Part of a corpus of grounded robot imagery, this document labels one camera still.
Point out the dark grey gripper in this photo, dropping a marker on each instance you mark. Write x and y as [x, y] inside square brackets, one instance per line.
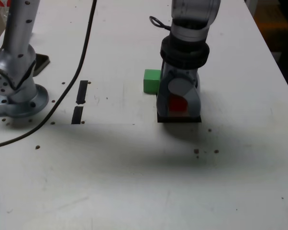
[182, 73]

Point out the green cube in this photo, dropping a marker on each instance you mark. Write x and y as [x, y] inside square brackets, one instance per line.
[151, 81]

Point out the red cube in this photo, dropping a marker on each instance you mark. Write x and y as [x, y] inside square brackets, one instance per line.
[177, 104]

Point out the dark flat tray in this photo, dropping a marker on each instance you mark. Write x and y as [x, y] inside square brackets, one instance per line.
[41, 62]

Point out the black tape strip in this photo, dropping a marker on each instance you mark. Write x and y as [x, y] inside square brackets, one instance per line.
[82, 91]

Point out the black tape square outline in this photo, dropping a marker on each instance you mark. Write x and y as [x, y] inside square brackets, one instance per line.
[180, 119]

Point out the clear plastic bottle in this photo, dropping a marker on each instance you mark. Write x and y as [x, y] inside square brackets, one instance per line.
[1, 3]

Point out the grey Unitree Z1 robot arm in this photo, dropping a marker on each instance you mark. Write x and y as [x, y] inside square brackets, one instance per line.
[17, 36]

